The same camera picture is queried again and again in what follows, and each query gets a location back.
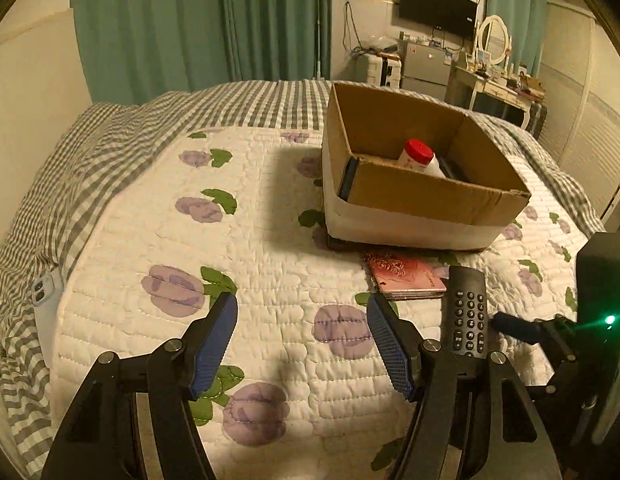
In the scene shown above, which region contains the red cap white bottle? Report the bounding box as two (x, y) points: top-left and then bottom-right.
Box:
(397, 139), (445, 178)

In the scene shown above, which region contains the teal curtain left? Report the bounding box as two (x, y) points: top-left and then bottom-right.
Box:
(70, 0), (331, 104)

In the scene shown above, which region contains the grey checked bed sheet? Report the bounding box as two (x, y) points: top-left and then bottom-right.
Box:
(0, 78), (606, 480)

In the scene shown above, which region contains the white dressing table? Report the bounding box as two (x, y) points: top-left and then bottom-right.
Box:
(444, 63), (545, 131)

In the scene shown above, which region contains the teal curtain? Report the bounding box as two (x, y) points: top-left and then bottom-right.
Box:
(485, 0), (547, 76)
(70, 0), (331, 104)

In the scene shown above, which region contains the black remote control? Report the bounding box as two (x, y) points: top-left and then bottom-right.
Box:
(441, 266), (488, 380)

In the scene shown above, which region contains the white floral quilt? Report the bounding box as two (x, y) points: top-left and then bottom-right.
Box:
(48, 123), (591, 480)

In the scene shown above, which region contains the teal curtain right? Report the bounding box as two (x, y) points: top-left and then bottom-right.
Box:
(485, 0), (547, 76)

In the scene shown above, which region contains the black wall television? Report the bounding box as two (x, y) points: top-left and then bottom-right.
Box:
(399, 0), (478, 40)

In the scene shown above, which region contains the oval white mirror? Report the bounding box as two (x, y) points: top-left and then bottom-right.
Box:
(474, 14), (511, 65)

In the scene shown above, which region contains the white suitcase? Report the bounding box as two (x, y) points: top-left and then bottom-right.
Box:
(355, 53), (402, 89)

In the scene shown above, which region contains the silver mini fridge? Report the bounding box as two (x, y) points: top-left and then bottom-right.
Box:
(401, 42), (451, 101)

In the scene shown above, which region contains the pink floral card box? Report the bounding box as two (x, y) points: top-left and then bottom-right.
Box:
(365, 250), (447, 301)

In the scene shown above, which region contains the brown cardboard box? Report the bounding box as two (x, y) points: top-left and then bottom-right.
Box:
(322, 82), (531, 252)

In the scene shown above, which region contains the white louvred wardrobe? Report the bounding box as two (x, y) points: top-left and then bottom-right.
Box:
(538, 2), (620, 218)

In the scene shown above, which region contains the white phone on bed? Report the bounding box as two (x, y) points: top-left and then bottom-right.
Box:
(31, 268), (65, 365)

